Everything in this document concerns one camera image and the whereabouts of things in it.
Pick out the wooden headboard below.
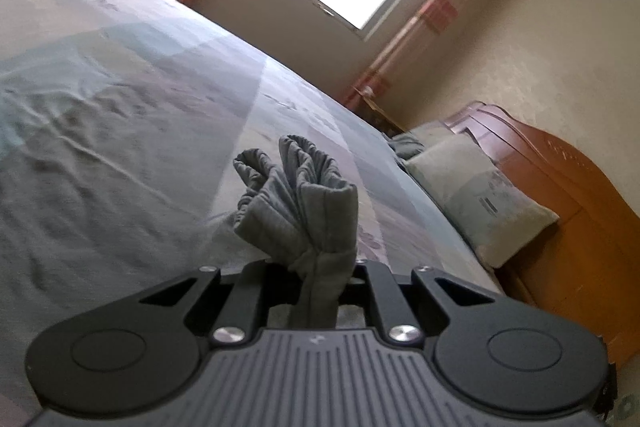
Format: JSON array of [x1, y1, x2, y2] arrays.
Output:
[[445, 102, 640, 363]]

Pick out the pale green printed pillow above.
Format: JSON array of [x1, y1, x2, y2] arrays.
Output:
[[405, 139, 560, 268]]

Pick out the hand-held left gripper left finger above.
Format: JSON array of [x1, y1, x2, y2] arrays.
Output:
[[140, 261, 269, 348]]

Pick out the grey sweatpants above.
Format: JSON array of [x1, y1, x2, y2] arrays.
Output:
[[232, 134, 361, 330]]

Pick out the wooden nightstand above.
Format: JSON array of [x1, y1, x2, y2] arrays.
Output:
[[357, 84, 406, 132]]

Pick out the grey-green pillow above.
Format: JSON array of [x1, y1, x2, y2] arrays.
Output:
[[387, 122, 451, 161]]

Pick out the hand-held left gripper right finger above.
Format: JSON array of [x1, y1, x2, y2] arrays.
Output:
[[351, 262, 501, 348]]

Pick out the bed with patterned sheet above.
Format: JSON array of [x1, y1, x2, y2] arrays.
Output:
[[0, 0, 506, 408]]

